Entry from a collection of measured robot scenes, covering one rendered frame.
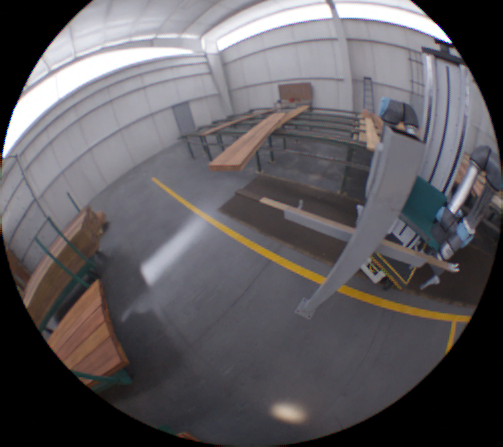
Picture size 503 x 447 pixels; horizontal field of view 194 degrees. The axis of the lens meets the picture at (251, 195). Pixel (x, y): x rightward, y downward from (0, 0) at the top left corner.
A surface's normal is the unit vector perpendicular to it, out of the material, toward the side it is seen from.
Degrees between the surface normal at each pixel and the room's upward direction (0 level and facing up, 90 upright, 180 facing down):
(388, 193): 90
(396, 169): 90
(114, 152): 89
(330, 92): 89
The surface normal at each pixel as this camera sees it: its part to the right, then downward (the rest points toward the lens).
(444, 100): -0.91, 0.36
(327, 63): -0.59, 0.59
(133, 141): 0.79, 0.25
